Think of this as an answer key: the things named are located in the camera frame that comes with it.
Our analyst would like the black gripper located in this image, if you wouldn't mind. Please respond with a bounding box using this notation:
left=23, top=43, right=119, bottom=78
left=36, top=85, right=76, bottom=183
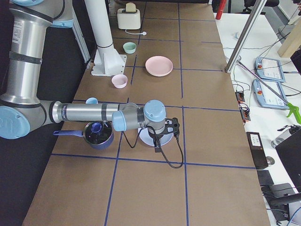
left=147, top=117, right=180, bottom=147

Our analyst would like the pink plate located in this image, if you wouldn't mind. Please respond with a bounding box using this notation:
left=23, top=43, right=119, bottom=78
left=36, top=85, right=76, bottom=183
left=145, top=56, right=173, bottom=77

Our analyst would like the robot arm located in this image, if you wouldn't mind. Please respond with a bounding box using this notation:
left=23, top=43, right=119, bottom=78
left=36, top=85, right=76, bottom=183
left=0, top=0, right=181, bottom=152

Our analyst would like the blue plate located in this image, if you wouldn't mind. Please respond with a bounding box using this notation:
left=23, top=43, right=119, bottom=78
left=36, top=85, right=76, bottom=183
left=139, top=128, right=174, bottom=146

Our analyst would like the pink bowl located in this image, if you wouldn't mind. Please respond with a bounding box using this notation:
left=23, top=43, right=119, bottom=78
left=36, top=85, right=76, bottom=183
left=111, top=74, right=128, bottom=89

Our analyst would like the dark blue saucepan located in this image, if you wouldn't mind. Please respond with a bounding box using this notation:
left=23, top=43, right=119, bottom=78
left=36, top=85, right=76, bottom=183
left=53, top=121, right=114, bottom=150

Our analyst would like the glass pot lid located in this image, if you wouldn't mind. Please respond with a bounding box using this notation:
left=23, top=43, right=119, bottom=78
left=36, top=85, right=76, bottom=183
left=84, top=121, right=114, bottom=145

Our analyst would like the light blue cup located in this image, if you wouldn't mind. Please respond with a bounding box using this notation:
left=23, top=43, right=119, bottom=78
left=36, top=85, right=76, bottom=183
left=85, top=97, right=98, bottom=104

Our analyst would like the green bowl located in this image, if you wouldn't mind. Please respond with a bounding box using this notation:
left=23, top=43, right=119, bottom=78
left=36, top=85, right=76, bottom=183
left=123, top=42, right=137, bottom=54

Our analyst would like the black power box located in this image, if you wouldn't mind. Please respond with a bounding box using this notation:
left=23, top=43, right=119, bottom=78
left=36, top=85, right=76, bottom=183
left=246, top=132, right=268, bottom=170

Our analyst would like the lower teach pendant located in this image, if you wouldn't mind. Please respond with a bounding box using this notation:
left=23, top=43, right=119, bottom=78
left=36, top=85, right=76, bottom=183
left=253, top=79, right=289, bottom=110

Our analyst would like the teach pendant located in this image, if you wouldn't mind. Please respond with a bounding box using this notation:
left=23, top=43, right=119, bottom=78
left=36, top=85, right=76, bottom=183
left=253, top=79, right=289, bottom=110
left=254, top=56, right=285, bottom=83

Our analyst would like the upper teach pendant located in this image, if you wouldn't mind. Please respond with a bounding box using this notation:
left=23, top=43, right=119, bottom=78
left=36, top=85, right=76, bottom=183
left=254, top=56, right=285, bottom=83

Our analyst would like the cream toaster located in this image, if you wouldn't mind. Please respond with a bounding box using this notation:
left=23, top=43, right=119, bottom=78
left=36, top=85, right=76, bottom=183
left=117, top=8, right=141, bottom=30

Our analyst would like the green grabber tool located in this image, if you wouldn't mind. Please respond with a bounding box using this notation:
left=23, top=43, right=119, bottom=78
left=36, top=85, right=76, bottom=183
left=237, top=60, right=301, bottom=124

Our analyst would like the bread slice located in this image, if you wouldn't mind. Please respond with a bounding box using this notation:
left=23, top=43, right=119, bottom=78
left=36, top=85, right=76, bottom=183
left=126, top=2, right=137, bottom=13

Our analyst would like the red cylinder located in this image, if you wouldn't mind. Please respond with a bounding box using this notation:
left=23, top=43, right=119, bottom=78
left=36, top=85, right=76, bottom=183
left=215, top=0, right=228, bottom=20

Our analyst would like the wooden beam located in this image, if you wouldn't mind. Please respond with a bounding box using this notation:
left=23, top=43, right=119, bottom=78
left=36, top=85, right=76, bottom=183
left=278, top=16, right=301, bottom=58

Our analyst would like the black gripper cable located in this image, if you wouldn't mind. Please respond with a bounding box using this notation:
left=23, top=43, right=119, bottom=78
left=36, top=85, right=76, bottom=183
left=122, top=128, right=184, bottom=169

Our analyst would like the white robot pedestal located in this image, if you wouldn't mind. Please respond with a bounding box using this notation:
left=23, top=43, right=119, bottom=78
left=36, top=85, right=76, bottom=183
left=85, top=0, right=127, bottom=76

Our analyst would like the white toaster power cord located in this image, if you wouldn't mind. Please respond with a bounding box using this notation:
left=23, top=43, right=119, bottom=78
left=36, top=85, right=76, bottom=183
left=125, top=29, right=147, bottom=36

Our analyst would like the aluminium frame post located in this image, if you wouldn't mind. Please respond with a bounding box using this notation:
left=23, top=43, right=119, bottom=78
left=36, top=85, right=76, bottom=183
left=225, top=0, right=267, bottom=73

